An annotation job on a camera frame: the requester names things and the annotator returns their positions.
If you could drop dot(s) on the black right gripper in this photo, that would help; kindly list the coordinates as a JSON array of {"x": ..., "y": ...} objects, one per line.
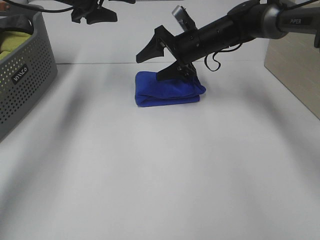
[{"x": 182, "y": 68}]

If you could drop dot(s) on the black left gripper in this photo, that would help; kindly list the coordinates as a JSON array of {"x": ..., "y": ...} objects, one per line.
[{"x": 96, "y": 14}]

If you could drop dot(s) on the blue microfibre towel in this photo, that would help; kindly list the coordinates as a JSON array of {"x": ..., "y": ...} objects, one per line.
[{"x": 149, "y": 92}]

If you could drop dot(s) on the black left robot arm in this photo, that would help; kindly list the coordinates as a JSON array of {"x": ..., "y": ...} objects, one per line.
[{"x": 69, "y": 2}]

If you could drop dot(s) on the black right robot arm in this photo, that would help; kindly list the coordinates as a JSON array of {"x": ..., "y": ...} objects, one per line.
[{"x": 245, "y": 22}]

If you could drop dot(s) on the black fabric in basket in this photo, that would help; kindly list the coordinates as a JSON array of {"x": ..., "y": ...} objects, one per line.
[{"x": 16, "y": 23}]

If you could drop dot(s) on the yellow-green towel in basket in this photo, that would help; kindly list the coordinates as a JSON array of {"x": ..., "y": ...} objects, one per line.
[{"x": 10, "y": 41}]

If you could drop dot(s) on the grey perforated plastic basket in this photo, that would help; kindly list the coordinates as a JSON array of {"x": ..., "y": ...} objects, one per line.
[{"x": 25, "y": 74}]

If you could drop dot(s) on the beige storage box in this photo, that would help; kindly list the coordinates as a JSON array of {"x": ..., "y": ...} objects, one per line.
[{"x": 295, "y": 62}]

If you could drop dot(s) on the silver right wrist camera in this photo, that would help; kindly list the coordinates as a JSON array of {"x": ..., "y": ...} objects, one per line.
[{"x": 183, "y": 18}]

